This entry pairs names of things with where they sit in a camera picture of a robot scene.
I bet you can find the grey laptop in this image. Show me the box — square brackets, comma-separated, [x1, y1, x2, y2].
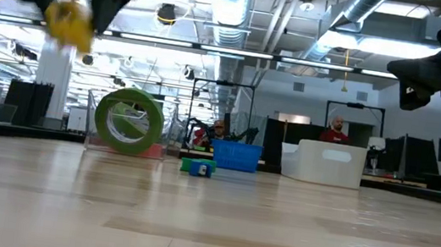
[0, 102, 19, 126]

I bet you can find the blue plastic basket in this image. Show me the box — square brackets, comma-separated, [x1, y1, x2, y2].
[209, 139, 264, 175]

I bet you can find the black partition panel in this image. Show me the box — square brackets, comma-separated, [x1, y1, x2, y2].
[1, 77, 56, 130]
[380, 132, 441, 178]
[260, 116, 328, 172]

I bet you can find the person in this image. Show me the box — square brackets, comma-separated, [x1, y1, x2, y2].
[318, 113, 355, 146]
[191, 115, 229, 153]

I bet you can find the black ceiling cable reel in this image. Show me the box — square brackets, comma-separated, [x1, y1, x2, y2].
[155, 1, 179, 27]

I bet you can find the long ceiling light bar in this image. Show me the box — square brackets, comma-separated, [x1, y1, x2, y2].
[0, 14, 441, 88]

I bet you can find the black portal frame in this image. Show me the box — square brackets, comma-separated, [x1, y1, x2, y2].
[185, 76, 257, 145]
[323, 98, 388, 140]

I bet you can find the blue mini stapler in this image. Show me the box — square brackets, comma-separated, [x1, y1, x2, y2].
[188, 160, 214, 179]

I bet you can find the clear plastic container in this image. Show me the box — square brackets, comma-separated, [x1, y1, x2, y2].
[80, 87, 189, 164]

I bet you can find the white table lamp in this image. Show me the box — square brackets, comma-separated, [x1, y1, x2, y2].
[362, 134, 389, 176]

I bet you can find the yellow mini stapler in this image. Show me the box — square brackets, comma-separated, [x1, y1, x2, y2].
[39, 0, 100, 55]

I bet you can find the white plastic bin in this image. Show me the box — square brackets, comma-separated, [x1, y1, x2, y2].
[276, 135, 369, 191]

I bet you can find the silver ventilation duct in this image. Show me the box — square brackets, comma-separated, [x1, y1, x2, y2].
[190, 0, 263, 122]
[286, 0, 394, 84]

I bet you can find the green mini stapler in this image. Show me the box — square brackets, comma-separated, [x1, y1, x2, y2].
[195, 157, 218, 172]
[179, 156, 200, 174]

